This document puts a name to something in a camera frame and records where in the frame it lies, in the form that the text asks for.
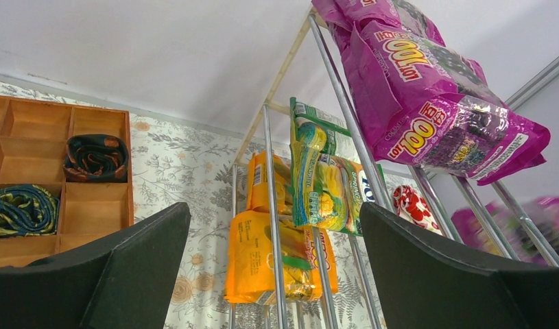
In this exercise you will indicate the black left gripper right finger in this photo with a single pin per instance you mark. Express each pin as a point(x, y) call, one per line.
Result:
point(425, 280)

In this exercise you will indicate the orange candy bag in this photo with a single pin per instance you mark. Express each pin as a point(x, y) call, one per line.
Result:
point(257, 184)
point(250, 274)

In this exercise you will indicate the floral table mat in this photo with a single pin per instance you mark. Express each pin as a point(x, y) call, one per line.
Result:
point(174, 162)

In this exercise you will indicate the purple grape candy bag front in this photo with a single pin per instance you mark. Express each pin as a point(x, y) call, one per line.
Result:
point(420, 104)

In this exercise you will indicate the red white heart bag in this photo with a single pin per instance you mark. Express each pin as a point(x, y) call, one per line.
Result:
point(411, 206)

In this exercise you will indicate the rolled blue green cloth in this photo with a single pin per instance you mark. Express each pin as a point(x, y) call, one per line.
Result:
point(28, 210)

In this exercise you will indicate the cream and metal shelf rack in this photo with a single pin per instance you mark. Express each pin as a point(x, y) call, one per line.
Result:
point(376, 181)

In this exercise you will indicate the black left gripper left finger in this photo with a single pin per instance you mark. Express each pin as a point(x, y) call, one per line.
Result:
point(123, 280)

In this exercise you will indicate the green Fox's candy bag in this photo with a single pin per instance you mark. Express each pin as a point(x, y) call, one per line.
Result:
point(321, 130)

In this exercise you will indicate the yellow green candy bag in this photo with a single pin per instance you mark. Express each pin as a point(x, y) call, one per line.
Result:
point(328, 191)

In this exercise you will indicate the brown wooden compartment tray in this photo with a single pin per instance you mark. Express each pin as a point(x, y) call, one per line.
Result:
point(33, 136)

